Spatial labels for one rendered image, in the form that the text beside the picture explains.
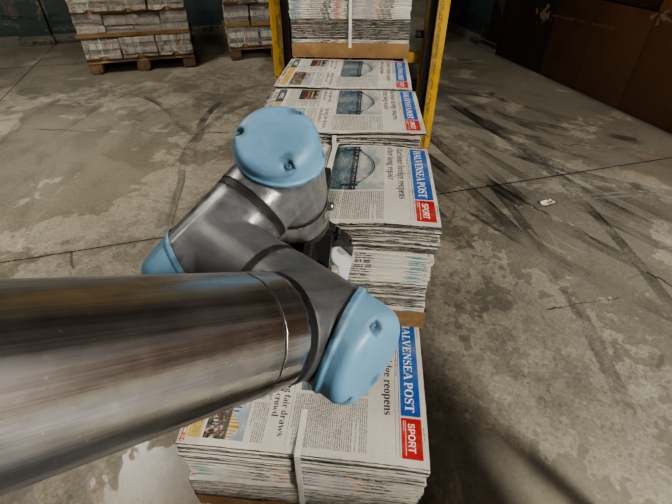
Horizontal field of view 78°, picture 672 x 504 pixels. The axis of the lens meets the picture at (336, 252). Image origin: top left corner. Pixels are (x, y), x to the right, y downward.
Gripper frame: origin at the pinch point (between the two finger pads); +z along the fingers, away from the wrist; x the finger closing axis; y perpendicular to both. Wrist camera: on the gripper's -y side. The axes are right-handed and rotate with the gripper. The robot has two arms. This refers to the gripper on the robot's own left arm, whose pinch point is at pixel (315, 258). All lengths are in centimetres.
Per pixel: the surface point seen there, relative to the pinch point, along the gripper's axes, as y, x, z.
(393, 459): 28.7, 13.7, 2.4
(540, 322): -22, 88, 126
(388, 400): 20.7, 13.0, 6.8
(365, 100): -50, 6, 19
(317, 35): -87, -11, 33
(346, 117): -39.8, 1.9, 13.7
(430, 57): -125, 31, 77
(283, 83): -59, -17, 25
